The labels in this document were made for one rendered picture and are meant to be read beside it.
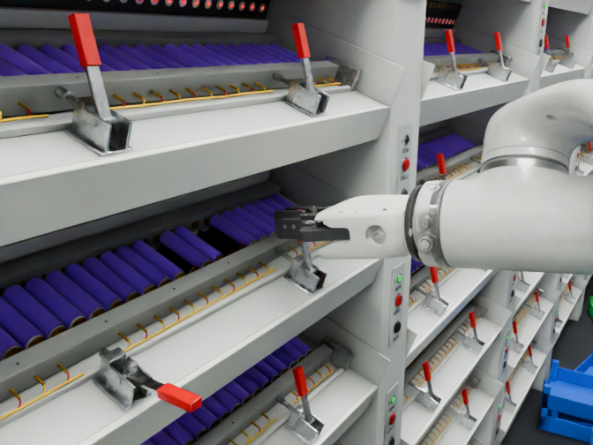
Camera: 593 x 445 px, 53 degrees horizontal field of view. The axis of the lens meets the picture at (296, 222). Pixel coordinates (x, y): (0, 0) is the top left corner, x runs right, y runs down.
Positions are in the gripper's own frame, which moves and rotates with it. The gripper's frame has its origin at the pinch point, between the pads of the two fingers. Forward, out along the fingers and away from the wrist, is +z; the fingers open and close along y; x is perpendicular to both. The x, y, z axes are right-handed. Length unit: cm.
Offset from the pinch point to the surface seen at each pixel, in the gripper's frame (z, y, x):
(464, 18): 8, 86, 26
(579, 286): 11, 225, -86
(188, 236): 9.6, -7.6, 0.3
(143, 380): -2.8, -26.7, -5.9
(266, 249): 3.3, -2.1, -2.7
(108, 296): 6.2, -21.8, -1.5
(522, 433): 12, 127, -103
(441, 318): 1, 42, -28
